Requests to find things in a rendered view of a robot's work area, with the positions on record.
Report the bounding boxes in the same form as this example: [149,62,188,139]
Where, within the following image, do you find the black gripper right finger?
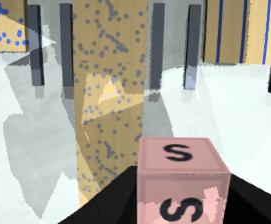
[221,173,271,224]

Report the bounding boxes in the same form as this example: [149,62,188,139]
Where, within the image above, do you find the pink cube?
[136,137,232,224]

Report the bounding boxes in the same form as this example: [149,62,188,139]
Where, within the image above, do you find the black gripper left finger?
[58,167,138,224]

